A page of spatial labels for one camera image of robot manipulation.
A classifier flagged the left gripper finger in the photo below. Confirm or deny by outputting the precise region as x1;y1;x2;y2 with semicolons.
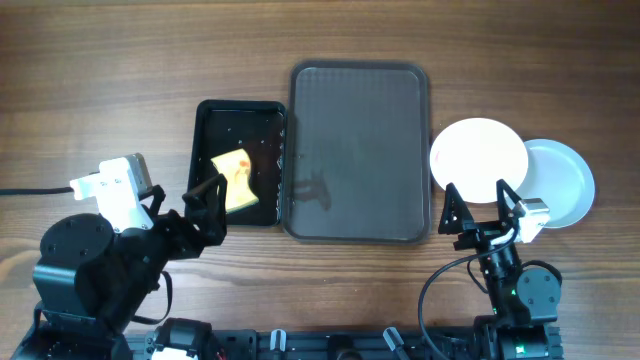
182;174;227;246
139;185;166;218

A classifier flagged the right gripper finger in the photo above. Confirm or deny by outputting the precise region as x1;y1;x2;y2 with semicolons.
438;183;475;235
495;178;525;226

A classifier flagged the light grey plate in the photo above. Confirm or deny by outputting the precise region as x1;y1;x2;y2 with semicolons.
515;139;596;229

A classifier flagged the yellow green sponge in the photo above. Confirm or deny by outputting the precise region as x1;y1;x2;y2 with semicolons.
211;149;259;213

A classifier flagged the white plate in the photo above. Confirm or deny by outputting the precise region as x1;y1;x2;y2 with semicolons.
430;118;528;204

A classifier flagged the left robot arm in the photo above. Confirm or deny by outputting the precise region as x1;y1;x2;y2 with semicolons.
13;153;227;359

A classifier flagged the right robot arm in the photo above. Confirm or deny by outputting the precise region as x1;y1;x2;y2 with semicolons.
438;180;562;359

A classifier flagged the dark brown serving tray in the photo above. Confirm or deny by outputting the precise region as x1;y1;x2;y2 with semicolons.
281;59;431;245

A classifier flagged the black plastic bin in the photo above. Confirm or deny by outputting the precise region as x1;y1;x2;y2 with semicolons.
187;100;287;227

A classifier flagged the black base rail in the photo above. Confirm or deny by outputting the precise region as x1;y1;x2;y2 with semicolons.
127;319;564;360

